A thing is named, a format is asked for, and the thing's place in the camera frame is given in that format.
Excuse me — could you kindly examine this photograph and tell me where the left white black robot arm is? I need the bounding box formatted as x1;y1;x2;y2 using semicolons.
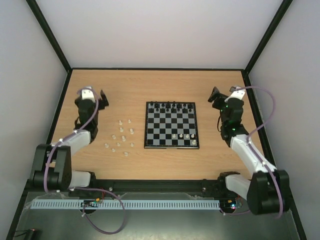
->
28;86;109;193

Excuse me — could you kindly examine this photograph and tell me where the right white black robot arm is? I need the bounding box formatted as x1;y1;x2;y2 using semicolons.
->
208;86;292;218

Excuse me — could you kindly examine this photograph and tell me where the black and white chessboard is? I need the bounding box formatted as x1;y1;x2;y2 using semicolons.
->
144;101;200;149

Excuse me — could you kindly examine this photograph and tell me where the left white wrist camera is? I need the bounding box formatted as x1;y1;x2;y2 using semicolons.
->
77;86;96;102

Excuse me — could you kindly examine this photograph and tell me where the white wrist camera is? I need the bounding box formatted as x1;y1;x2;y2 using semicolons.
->
77;86;96;102
224;86;246;103

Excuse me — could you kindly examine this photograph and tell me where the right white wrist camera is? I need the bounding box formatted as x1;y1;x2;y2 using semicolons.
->
224;86;246;103

